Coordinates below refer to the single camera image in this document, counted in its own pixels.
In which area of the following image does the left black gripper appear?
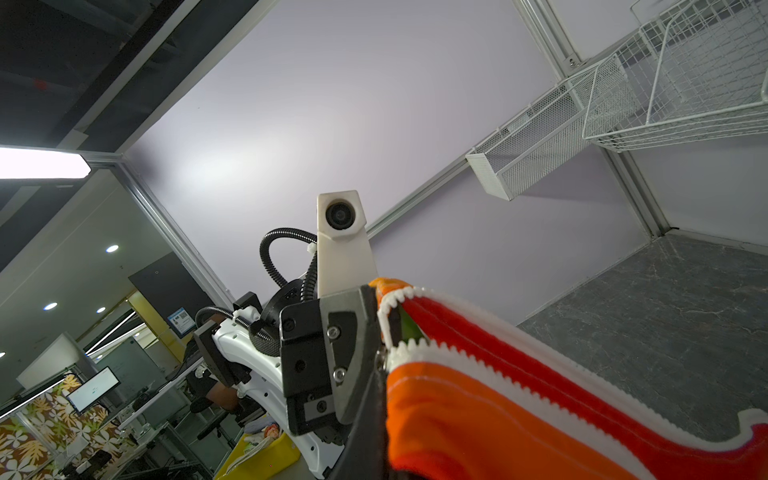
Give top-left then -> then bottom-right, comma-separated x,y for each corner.
248,279 -> 381,444

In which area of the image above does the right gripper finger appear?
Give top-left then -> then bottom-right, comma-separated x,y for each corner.
329,370 -> 389,480

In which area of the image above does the colourful red white kids jacket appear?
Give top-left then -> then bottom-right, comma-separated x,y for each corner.
372,278 -> 767,479

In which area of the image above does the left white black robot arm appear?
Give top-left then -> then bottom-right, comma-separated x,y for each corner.
194,275 -> 388,479

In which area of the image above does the office computer monitor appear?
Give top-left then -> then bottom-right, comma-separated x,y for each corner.
66,367 -> 120,413

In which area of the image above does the white mesh box basket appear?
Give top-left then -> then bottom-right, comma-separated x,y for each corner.
466,67 -> 596,201

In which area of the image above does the bright ceiling light panel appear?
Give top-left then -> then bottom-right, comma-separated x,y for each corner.
1,147 -> 91,180

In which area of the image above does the black corrugated left cable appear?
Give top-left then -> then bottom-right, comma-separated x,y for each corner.
259,227 -> 319,301

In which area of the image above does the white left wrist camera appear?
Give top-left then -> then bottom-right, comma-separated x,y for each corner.
317,190 -> 378,297

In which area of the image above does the long white wire basket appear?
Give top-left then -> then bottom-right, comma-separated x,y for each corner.
582,1 -> 767,152

